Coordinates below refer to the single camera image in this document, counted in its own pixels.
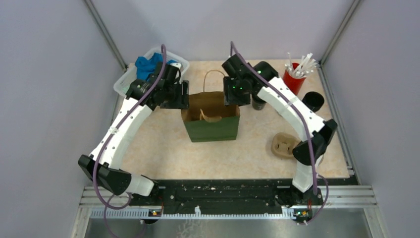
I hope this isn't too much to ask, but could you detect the black coffee cup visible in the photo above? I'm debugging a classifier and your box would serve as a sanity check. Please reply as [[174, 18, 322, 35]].
[[252, 95, 266, 111], [302, 91, 325, 113]]

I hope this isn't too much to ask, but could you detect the green brown paper bag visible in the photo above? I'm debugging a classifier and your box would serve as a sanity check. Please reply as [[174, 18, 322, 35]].
[[181, 69, 240, 143]]

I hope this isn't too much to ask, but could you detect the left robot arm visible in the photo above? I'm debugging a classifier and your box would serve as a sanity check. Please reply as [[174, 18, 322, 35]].
[[78, 61, 189, 205]]

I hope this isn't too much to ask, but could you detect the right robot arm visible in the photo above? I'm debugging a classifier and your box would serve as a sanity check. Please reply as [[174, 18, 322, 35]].
[[222, 54, 337, 204]]

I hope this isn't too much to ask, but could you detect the blue cloth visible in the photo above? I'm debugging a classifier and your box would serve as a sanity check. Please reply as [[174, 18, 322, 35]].
[[134, 53, 163, 81]]

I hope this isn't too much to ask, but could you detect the white plastic basket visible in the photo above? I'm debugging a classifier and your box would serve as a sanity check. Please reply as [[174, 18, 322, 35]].
[[113, 47, 190, 97]]

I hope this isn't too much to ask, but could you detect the red cylindrical straw holder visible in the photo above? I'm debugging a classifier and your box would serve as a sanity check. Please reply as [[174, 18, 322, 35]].
[[283, 69, 306, 95]]

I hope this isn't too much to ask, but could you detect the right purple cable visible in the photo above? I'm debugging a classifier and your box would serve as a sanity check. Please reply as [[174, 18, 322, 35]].
[[229, 41, 329, 227]]

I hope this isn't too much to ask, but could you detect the purple cable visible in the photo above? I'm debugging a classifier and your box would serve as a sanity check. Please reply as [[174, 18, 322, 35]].
[[229, 41, 329, 227], [92, 44, 167, 238]]

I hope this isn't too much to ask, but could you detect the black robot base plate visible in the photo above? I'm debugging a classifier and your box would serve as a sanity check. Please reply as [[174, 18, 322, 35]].
[[130, 178, 323, 215]]

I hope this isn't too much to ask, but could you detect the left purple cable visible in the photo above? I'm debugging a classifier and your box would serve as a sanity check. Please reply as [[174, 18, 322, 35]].
[[92, 44, 167, 238]]

